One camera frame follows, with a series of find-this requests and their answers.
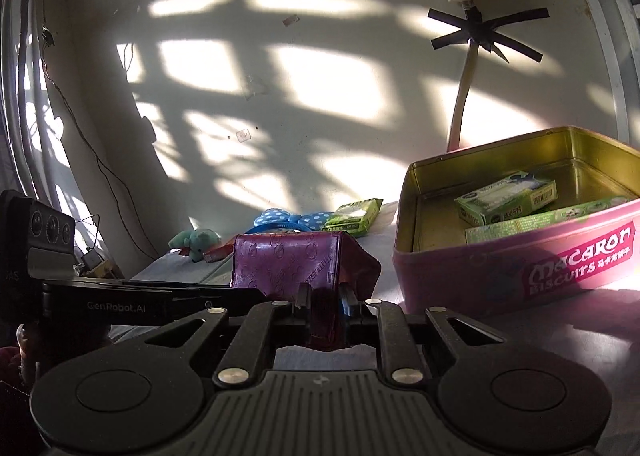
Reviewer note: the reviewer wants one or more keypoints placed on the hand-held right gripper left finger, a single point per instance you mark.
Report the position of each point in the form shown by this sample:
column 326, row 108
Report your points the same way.
column 303, row 308

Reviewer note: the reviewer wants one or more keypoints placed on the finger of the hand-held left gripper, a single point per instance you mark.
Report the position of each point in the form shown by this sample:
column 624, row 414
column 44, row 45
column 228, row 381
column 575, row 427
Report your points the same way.
column 220, row 297

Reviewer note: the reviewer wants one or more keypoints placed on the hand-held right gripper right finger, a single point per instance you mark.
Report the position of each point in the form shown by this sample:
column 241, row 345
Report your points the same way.
column 347, row 307

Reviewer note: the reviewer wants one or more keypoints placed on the purple embossed wallet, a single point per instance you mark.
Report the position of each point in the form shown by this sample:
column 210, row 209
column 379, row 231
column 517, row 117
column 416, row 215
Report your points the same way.
column 295, row 261

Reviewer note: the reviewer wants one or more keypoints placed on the pink biscuit tin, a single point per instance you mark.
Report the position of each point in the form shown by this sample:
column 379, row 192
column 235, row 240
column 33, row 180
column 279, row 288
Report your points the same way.
column 500, row 271

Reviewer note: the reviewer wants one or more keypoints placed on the striped bed sheet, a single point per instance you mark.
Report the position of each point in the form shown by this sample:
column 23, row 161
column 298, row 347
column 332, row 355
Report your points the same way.
column 190, row 271

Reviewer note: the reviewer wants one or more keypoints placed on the small red packet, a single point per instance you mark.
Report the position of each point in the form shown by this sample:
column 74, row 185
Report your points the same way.
column 220, row 251

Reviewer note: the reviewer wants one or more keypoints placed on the teal plush toy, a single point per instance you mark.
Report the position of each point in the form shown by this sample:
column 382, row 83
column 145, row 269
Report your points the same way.
column 195, row 241

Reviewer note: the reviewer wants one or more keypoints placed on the green tissue packet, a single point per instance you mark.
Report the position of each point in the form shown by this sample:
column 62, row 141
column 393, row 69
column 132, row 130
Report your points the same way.
column 352, row 217

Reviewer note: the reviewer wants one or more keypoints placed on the blue polka dot headband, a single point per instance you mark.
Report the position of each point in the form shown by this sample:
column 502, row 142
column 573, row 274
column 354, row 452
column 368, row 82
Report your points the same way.
column 280, row 220

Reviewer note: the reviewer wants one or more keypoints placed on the light curtain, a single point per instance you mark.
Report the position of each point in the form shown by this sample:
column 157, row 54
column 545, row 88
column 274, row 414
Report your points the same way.
column 30, row 111

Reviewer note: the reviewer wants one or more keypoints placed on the green and white box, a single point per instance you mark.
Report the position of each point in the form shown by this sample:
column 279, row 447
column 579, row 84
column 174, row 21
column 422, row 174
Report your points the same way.
column 500, row 198

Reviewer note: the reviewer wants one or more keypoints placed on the long green flat box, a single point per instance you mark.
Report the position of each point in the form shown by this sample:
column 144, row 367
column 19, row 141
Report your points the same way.
column 550, row 221

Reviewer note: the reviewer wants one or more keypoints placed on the black tape cross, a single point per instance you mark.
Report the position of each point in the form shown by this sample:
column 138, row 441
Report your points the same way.
column 475, row 34

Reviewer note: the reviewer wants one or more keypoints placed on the white door frame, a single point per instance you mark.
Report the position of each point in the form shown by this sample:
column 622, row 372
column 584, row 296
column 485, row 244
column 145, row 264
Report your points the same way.
column 607, row 36

